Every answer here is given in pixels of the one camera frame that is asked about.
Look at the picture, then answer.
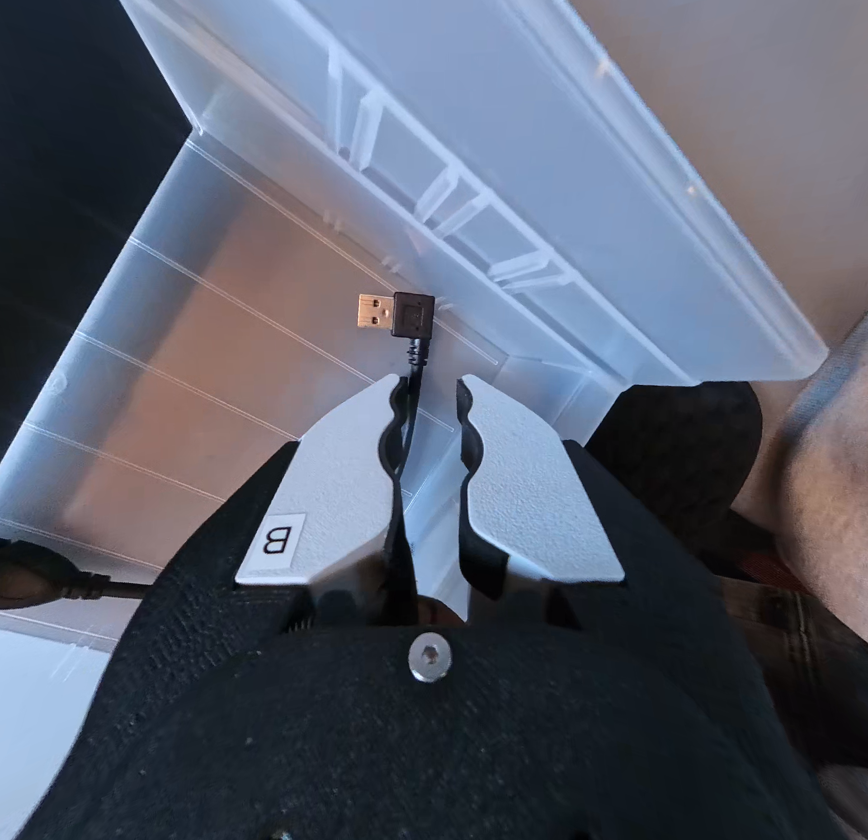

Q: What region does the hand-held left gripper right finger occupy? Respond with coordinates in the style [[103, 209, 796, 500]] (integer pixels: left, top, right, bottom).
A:
[[454, 374, 626, 620]]

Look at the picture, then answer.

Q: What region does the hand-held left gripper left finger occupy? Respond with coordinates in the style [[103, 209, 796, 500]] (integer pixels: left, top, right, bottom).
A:
[[235, 372, 418, 627]]

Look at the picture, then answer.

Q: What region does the clear plastic bin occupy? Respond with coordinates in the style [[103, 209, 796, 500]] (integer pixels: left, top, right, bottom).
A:
[[0, 0, 830, 840]]

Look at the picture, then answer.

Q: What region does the black angled usb cable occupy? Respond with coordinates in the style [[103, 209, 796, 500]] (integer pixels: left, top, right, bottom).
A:
[[0, 291, 437, 627]]

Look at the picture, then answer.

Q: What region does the black chair seat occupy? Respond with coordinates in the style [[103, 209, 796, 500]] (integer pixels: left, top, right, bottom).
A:
[[585, 381, 765, 570]]

